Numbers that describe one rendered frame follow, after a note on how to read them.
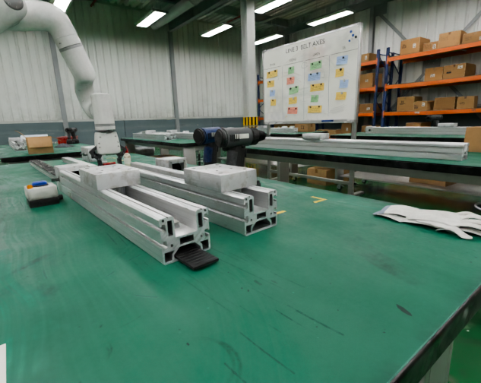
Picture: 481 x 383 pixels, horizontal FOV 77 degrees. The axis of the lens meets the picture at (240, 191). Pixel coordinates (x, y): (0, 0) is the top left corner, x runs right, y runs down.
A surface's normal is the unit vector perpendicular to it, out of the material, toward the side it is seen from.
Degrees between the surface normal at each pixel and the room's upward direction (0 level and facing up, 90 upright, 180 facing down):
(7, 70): 90
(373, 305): 0
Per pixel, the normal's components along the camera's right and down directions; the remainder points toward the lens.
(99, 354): -0.04, -0.97
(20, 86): 0.61, 0.16
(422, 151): -0.77, 0.17
